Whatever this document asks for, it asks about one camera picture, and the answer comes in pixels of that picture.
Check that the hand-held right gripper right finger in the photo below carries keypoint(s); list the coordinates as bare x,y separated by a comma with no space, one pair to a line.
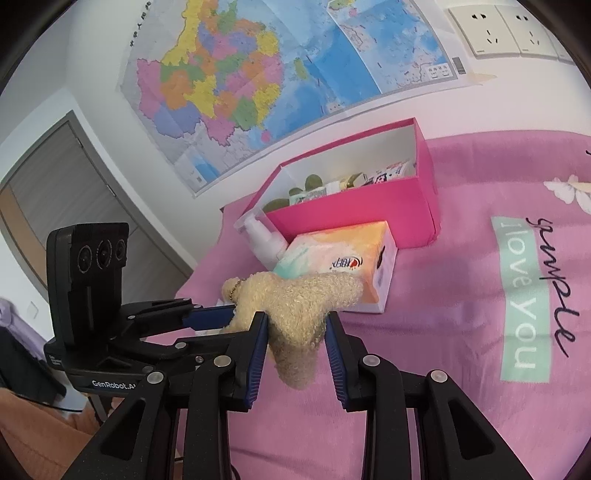
334,364

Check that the beige plush toy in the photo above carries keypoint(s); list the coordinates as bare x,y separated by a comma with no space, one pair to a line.
295,314

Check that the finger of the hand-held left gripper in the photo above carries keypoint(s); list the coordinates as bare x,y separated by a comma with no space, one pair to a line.
198,348
207,317

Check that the person's left forearm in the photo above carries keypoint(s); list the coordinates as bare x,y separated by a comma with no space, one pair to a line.
32,434

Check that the beige tape strip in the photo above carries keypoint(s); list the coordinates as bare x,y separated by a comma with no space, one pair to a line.
482,78

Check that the pink cardboard box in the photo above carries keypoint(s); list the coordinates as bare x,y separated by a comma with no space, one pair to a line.
369,207

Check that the floral tissue pack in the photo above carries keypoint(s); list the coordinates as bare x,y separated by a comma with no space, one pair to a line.
388,174

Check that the white spray bottle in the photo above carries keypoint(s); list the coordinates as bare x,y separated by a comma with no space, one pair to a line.
268,244

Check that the colourful wall map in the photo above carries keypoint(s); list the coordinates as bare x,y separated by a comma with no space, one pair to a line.
277,69

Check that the pastel tissue box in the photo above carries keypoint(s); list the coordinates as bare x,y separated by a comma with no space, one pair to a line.
346,249

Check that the green plush toy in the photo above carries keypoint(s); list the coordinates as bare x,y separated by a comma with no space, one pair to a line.
314,182

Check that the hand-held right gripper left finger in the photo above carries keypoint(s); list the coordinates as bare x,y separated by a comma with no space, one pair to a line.
256,360

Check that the grey door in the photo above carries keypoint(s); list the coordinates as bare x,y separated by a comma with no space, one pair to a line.
69,184

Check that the dark cloth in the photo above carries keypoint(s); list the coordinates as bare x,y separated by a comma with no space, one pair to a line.
23,364

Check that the white wall socket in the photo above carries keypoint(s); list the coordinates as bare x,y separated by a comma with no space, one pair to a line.
528,30
480,30
564,46

